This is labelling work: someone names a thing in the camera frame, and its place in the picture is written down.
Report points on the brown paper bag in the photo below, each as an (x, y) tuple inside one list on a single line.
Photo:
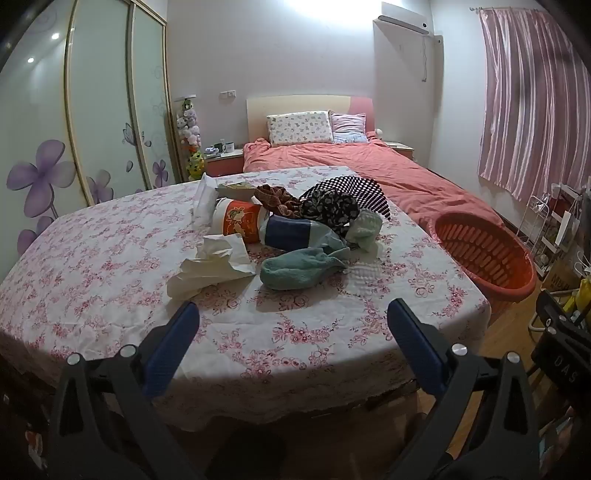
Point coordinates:
[(561, 277)]

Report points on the white air conditioner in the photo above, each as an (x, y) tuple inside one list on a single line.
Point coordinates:
[(401, 23)]

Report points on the red paper noodle cup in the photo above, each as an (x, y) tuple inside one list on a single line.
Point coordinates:
[(240, 221)]

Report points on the white floral pillow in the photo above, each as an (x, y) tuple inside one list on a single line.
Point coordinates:
[(300, 129)]

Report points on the bed with coral duvet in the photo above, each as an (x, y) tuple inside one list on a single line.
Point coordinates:
[(369, 166)]

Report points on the yellow snack bag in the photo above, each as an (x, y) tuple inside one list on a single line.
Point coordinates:
[(235, 187)]

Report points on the hanging column of plush toys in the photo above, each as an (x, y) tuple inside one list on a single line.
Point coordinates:
[(190, 134)]

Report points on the pink floral tablecloth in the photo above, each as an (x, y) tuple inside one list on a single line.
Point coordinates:
[(115, 258)]

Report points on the curtain rod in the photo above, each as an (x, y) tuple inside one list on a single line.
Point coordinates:
[(503, 8)]

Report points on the pink striped pillow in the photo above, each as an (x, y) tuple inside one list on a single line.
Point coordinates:
[(348, 125)]

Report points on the white tissue paper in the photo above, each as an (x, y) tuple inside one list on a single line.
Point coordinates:
[(207, 267)]

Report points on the teal sock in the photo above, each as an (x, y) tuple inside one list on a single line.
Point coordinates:
[(295, 272)]

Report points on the brown checked cloth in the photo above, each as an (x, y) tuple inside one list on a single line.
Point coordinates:
[(277, 201)]

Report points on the orange plastic laundry basket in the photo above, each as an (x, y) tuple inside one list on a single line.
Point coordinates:
[(485, 249)]

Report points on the pink satin curtain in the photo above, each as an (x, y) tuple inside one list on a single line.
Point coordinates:
[(531, 101)]

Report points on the blue tissue pack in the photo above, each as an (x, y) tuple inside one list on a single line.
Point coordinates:
[(291, 230)]

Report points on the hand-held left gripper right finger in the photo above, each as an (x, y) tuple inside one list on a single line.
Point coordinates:
[(415, 341)]

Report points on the wardrobe with purple flower print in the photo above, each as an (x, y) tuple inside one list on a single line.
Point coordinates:
[(101, 92)]

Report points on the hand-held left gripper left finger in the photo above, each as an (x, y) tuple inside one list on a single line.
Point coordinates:
[(178, 332)]

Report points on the black floral cloth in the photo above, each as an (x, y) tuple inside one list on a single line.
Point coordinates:
[(330, 210)]

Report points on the pale green sock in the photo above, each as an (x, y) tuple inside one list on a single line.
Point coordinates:
[(367, 228)]

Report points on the black white polka dot cloth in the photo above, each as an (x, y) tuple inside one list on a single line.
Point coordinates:
[(360, 191)]

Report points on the pink nightstand with mug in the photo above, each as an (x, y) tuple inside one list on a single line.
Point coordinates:
[(224, 161)]

